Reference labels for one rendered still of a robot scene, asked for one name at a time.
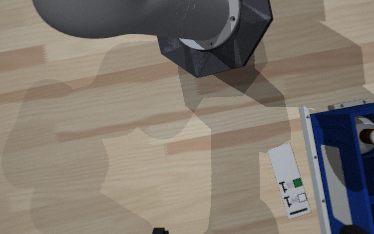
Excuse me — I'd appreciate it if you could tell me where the white paper pick list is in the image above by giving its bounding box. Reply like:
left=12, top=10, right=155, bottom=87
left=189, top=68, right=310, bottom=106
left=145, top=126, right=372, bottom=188
left=267, top=143, right=311, bottom=219

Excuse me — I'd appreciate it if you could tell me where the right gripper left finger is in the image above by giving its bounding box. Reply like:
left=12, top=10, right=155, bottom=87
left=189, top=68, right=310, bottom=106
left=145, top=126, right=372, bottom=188
left=152, top=228, right=169, bottom=234

